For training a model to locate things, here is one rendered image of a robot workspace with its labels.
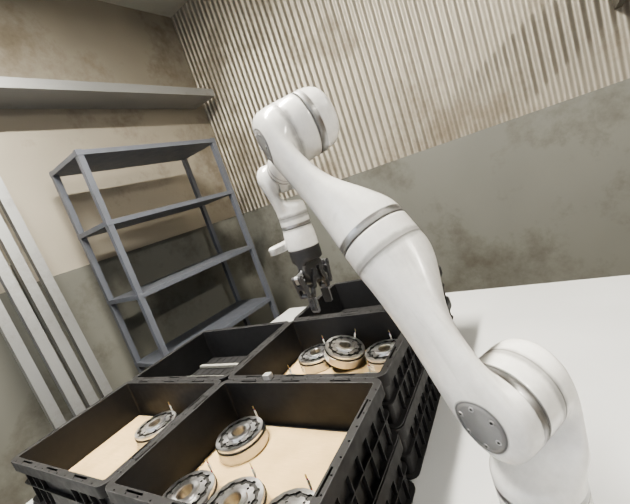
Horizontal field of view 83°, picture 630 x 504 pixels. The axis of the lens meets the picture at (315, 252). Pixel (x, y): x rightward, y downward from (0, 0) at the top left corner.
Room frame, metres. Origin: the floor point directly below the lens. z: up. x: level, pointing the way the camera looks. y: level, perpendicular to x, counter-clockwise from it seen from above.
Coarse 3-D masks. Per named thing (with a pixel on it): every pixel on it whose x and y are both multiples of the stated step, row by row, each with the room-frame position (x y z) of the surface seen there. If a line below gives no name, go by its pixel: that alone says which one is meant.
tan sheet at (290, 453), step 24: (288, 432) 0.67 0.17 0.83; (312, 432) 0.64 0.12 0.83; (336, 432) 0.62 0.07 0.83; (216, 456) 0.67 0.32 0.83; (264, 456) 0.62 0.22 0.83; (288, 456) 0.60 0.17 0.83; (312, 456) 0.58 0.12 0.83; (264, 480) 0.56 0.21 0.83; (288, 480) 0.54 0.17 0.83; (312, 480) 0.52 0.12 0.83
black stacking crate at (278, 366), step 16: (336, 320) 0.94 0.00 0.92; (352, 320) 0.92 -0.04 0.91; (368, 320) 0.89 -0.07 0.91; (384, 320) 0.87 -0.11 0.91; (288, 336) 0.99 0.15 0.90; (304, 336) 1.01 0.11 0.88; (320, 336) 0.98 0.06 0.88; (352, 336) 0.92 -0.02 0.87; (368, 336) 0.90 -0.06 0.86; (384, 336) 0.88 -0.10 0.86; (272, 352) 0.92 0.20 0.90; (288, 352) 0.97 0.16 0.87; (256, 368) 0.85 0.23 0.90; (272, 368) 0.90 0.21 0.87; (288, 368) 0.95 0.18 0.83; (400, 368) 0.65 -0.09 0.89; (416, 368) 0.73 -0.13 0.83; (400, 384) 0.63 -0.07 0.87; (416, 384) 0.69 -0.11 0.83; (384, 400) 0.60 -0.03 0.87; (400, 400) 0.63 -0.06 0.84; (400, 416) 0.61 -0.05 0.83
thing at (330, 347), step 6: (336, 336) 0.90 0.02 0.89; (342, 336) 0.90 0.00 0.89; (348, 336) 0.90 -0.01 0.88; (330, 342) 0.88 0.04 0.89; (354, 342) 0.88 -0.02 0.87; (360, 342) 0.88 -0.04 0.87; (330, 348) 0.86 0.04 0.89; (336, 348) 0.85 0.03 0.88; (354, 348) 0.85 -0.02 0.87; (360, 348) 0.85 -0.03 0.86; (330, 354) 0.83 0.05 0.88; (336, 354) 0.83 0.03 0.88; (342, 354) 0.83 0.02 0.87; (348, 354) 0.83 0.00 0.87; (354, 354) 0.83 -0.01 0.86; (360, 354) 0.83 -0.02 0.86
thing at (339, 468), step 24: (240, 384) 0.74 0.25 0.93; (264, 384) 0.70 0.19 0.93; (288, 384) 0.67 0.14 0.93; (312, 384) 0.64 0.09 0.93; (336, 384) 0.61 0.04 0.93; (360, 384) 0.58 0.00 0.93; (192, 408) 0.70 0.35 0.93; (360, 408) 0.51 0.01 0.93; (168, 432) 0.64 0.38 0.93; (360, 432) 0.47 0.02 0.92; (144, 456) 0.59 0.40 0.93; (336, 456) 0.43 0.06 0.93; (336, 480) 0.40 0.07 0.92
